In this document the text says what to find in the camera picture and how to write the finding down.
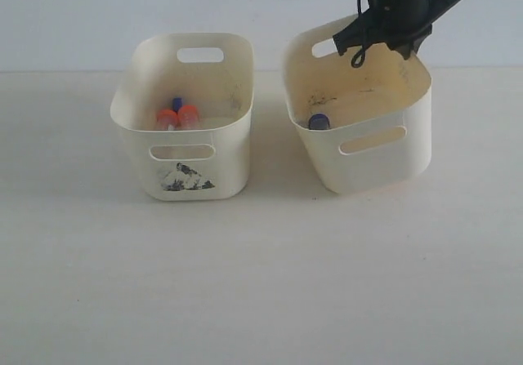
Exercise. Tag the orange-capped clear tube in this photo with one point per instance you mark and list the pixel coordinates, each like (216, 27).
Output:
(189, 117)
(167, 120)

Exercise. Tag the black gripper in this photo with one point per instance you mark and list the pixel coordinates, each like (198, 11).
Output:
(402, 25)

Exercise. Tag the cream plastic bin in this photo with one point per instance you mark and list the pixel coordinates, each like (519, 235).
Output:
(214, 72)
(380, 113)

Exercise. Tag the blue-capped clear tube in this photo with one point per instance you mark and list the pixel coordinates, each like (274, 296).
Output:
(319, 122)
(177, 103)

